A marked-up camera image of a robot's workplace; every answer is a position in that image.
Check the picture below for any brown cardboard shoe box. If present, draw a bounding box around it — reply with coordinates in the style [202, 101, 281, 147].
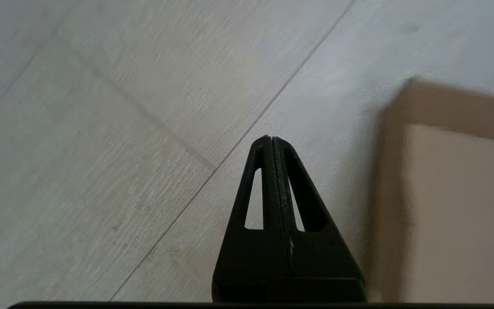
[366, 77, 494, 303]

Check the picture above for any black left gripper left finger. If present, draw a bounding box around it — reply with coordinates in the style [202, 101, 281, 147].
[212, 135, 294, 303]

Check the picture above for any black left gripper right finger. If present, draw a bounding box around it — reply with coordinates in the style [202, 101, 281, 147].
[272, 136, 367, 303]

